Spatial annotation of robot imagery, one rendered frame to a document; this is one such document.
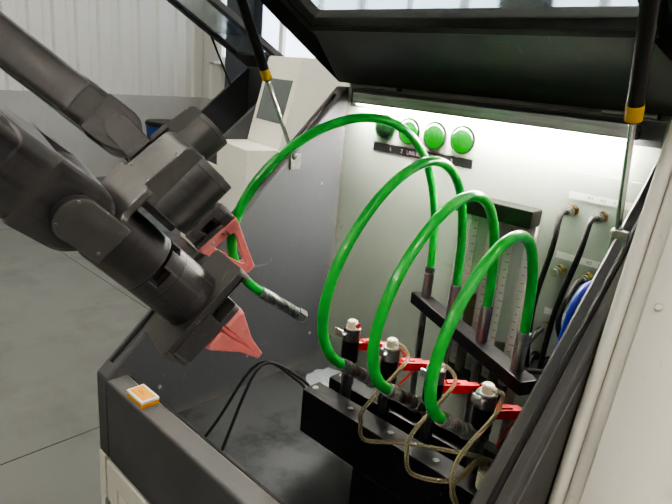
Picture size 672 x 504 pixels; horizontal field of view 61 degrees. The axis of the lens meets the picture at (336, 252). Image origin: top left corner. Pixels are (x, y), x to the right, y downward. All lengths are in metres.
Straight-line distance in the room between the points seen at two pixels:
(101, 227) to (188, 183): 0.08
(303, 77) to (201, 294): 3.23
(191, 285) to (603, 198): 0.66
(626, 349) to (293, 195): 0.70
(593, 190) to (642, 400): 0.37
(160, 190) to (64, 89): 0.36
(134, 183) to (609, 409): 0.56
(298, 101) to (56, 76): 2.93
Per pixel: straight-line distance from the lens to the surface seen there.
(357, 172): 1.22
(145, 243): 0.49
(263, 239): 1.14
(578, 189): 0.97
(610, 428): 0.73
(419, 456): 0.84
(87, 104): 0.81
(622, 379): 0.72
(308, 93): 3.72
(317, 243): 1.25
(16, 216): 0.43
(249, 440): 1.09
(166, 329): 0.54
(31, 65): 0.84
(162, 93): 7.99
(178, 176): 0.48
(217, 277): 0.54
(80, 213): 0.43
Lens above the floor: 1.47
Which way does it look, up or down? 17 degrees down
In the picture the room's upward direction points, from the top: 5 degrees clockwise
